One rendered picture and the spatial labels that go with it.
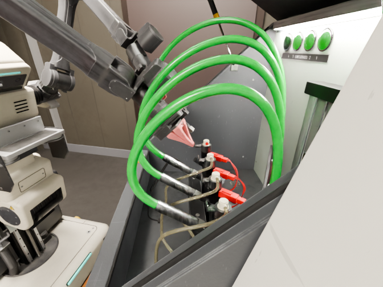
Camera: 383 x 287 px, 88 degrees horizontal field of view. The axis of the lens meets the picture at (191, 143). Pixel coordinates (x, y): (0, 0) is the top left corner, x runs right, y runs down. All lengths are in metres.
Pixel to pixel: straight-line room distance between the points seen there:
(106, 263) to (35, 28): 0.49
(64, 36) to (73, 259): 1.22
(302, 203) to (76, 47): 0.47
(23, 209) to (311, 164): 1.04
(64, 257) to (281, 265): 1.38
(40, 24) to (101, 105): 2.28
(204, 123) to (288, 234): 0.71
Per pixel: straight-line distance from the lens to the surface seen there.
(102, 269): 0.52
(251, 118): 0.90
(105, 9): 0.88
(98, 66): 0.49
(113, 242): 0.55
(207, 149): 0.54
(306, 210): 0.18
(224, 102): 0.85
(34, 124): 1.06
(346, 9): 0.54
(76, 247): 1.51
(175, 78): 0.33
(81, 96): 2.91
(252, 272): 0.25
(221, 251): 0.25
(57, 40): 0.51
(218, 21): 0.57
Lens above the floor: 1.36
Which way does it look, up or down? 26 degrees down
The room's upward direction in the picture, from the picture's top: straight up
